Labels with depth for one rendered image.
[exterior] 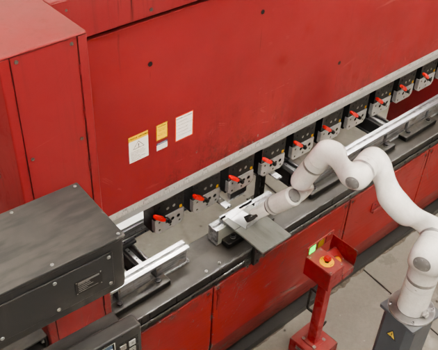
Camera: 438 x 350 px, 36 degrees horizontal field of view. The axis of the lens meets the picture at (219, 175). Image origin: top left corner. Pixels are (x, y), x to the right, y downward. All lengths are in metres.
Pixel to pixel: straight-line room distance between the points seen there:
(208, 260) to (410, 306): 0.92
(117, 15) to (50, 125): 0.43
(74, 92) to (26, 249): 0.46
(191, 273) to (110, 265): 1.33
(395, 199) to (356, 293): 1.77
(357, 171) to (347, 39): 0.82
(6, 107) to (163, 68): 0.72
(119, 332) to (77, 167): 0.49
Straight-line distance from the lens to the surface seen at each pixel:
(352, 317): 4.11
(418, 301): 2.77
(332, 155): 2.53
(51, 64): 1.78
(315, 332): 3.70
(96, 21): 2.05
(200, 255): 3.10
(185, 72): 2.40
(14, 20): 1.87
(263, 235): 3.04
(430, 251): 2.53
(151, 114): 2.38
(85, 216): 1.73
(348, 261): 3.40
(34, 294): 1.65
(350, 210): 3.73
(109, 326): 1.93
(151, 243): 4.38
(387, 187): 2.54
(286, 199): 2.77
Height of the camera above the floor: 3.12
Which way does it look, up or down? 39 degrees down
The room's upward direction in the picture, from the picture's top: 3 degrees clockwise
